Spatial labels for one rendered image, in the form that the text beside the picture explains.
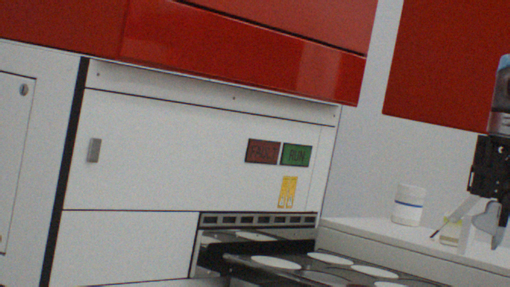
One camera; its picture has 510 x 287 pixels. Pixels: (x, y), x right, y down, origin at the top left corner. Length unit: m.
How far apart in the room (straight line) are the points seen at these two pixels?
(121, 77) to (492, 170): 0.71
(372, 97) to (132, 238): 3.95
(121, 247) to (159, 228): 0.10
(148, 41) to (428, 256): 0.84
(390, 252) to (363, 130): 3.43
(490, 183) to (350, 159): 3.64
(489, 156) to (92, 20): 0.78
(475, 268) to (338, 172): 3.35
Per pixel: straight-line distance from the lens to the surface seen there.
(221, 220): 1.94
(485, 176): 1.88
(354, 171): 5.58
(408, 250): 2.16
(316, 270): 1.94
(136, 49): 1.59
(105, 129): 1.64
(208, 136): 1.85
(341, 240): 2.23
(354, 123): 5.47
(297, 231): 2.18
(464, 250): 2.13
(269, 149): 2.03
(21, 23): 1.72
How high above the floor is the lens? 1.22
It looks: 3 degrees down
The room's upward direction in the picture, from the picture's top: 11 degrees clockwise
